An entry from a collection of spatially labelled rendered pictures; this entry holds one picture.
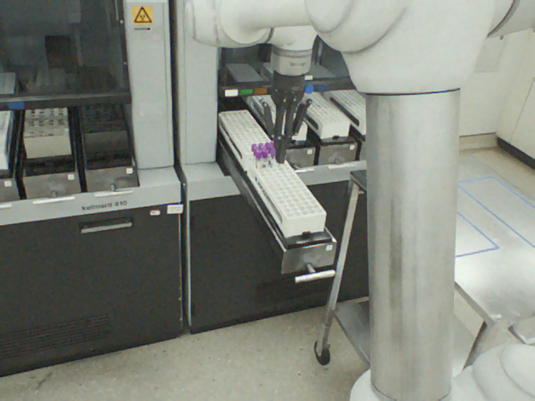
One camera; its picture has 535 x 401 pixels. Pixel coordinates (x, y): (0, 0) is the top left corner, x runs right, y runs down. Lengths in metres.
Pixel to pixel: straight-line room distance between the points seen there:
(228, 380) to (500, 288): 1.06
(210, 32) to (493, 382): 0.76
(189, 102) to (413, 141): 1.03
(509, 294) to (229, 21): 0.79
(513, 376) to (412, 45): 0.48
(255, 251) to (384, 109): 1.25
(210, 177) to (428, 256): 1.03
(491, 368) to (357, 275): 1.29
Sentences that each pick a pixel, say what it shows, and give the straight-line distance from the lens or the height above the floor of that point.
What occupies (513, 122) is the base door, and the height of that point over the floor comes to 0.23.
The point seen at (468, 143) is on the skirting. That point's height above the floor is 0.03.
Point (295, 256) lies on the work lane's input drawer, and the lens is 1.15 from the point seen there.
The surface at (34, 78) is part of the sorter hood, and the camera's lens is 1.41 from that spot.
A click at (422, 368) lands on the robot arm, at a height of 1.05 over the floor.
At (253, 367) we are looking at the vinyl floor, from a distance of 1.93.
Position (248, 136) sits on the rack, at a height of 0.86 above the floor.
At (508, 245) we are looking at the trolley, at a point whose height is 0.82.
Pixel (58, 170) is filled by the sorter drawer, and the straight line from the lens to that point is 1.44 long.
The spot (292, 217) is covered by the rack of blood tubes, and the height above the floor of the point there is 0.87.
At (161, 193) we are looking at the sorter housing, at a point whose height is 0.70.
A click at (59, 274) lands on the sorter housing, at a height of 0.46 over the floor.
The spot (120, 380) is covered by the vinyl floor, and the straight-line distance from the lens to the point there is 1.92.
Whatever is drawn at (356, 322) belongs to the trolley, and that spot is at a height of 0.28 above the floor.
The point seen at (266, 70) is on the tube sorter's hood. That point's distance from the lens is 1.50.
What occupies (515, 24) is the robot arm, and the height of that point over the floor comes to 1.40.
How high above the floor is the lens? 1.52
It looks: 33 degrees down
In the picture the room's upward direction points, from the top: 5 degrees clockwise
